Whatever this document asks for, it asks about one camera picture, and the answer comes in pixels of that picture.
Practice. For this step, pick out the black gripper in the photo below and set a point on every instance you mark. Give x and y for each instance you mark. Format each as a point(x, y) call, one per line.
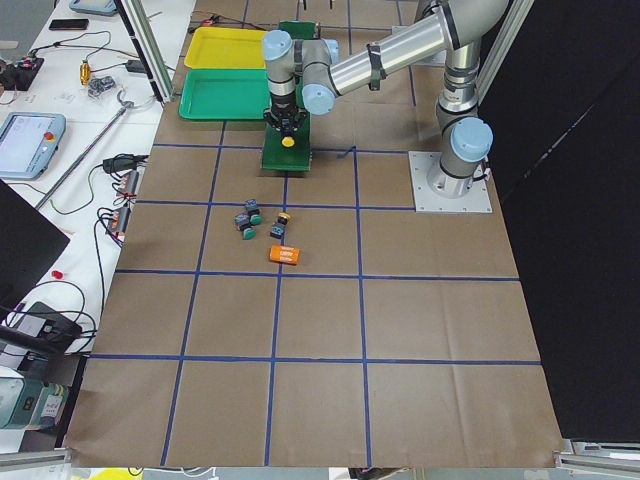
point(283, 107)

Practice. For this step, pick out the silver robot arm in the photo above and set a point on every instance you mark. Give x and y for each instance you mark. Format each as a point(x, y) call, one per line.
point(305, 77)

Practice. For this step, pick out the green conveyor belt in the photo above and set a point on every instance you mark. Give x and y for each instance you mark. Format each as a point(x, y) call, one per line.
point(296, 158)

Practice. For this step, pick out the green plastic tray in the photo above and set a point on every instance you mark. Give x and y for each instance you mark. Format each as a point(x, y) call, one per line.
point(224, 94)

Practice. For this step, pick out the yellow plastic tray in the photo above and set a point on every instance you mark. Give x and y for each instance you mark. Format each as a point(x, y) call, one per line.
point(225, 48)

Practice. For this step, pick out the green push button upper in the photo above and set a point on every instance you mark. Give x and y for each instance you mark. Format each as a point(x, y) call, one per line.
point(253, 211)

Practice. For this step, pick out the green push button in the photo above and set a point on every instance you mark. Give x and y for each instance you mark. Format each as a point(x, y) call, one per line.
point(243, 224)
point(253, 211)

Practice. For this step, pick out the green push button lower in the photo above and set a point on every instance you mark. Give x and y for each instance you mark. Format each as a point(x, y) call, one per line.
point(243, 224)

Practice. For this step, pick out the black power adapter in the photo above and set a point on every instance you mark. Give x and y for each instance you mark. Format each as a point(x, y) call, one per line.
point(135, 66)

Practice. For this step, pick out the metal rod stand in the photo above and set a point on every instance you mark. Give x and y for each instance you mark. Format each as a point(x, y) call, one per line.
point(125, 106)

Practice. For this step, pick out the gold power resistor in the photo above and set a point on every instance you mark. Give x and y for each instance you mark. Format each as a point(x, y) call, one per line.
point(85, 73)

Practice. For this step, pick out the blue teach pendant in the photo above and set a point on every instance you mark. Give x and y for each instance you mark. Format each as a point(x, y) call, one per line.
point(28, 142)
point(94, 7)

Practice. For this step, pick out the black smartphone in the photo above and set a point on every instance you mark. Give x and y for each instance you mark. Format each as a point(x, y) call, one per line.
point(73, 24)

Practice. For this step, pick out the black monitor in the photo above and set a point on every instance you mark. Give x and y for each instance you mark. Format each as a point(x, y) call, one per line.
point(30, 245)

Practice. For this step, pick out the green power supply box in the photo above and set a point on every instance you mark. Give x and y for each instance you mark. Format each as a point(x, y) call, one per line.
point(31, 404)

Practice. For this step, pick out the aluminium frame post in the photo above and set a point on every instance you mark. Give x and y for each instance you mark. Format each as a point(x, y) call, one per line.
point(139, 30)

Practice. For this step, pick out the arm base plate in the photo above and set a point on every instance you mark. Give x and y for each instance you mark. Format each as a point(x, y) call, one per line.
point(436, 192)

